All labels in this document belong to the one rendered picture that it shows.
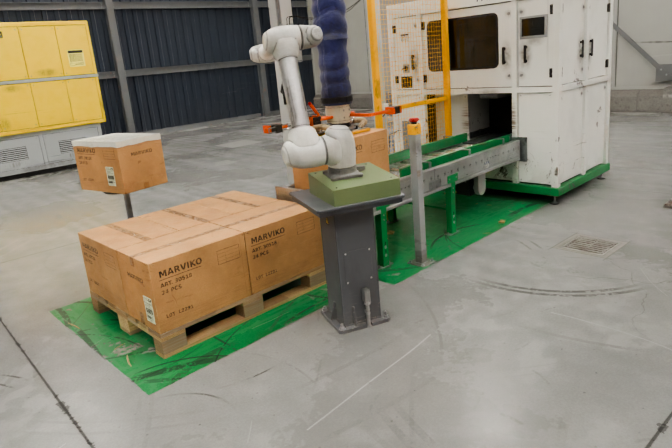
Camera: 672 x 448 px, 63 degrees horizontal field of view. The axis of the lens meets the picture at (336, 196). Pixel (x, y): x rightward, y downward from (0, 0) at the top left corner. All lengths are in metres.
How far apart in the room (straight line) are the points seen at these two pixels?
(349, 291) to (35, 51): 8.26
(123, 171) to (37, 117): 6.12
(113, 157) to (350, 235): 2.15
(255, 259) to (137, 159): 1.54
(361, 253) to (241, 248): 0.72
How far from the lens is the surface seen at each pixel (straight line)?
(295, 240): 3.49
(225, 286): 3.25
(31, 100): 10.41
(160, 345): 3.17
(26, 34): 10.47
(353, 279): 3.05
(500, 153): 5.07
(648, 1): 11.72
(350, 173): 2.93
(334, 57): 3.79
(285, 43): 2.95
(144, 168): 4.51
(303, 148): 2.82
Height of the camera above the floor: 1.48
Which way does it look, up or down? 14 degrees down
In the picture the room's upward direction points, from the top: 5 degrees counter-clockwise
